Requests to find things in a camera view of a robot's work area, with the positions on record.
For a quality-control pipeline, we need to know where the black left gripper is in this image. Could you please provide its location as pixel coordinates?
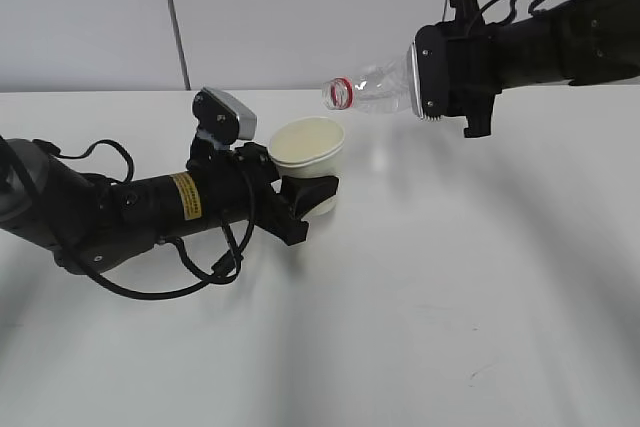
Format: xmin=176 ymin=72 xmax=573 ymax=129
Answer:
xmin=186 ymin=141 xmax=339 ymax=246

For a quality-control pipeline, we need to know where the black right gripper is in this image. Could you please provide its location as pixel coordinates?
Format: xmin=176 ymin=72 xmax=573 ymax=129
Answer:
xmin=442 ymin=0 xmax=502 ymax=138

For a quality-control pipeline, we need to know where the white paper cup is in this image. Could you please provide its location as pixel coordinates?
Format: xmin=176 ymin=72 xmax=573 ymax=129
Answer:
xmin=268 ymin=116 xmax=346 ymax=219

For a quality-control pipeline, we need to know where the clear plastic water bottle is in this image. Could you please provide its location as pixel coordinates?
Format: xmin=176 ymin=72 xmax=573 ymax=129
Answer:
xmin=321 ymin=51 xmax=413 ymax=114

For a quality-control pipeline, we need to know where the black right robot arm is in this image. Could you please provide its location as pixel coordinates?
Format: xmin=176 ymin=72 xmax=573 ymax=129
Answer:
xmin=442 ymin=0 xmax=639 ymax=138

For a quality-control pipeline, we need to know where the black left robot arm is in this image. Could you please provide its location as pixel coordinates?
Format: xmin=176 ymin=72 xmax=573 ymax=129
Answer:
xmin=8 ymin=139 xmax=339 ymax=273

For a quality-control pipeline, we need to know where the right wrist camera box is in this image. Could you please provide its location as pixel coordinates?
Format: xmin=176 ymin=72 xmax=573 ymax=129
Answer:
xmin=407 ymin=22 xmax=450 ymax=120

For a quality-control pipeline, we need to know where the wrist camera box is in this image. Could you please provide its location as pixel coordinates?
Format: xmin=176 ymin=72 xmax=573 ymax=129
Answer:
xmin=407 ymin=22 xmax=450 ymax=120
xmin=192 ymin=87 xmax=258 ymax=149

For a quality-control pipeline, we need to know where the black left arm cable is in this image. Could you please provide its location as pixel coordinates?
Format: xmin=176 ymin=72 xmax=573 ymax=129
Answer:
xmin=29 ymin=139 xmax=261 ymax=301

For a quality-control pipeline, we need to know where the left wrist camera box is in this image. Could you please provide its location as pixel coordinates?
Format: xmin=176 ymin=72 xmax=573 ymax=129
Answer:
xmin=192 ymin=87 xmax=258 ymax=149

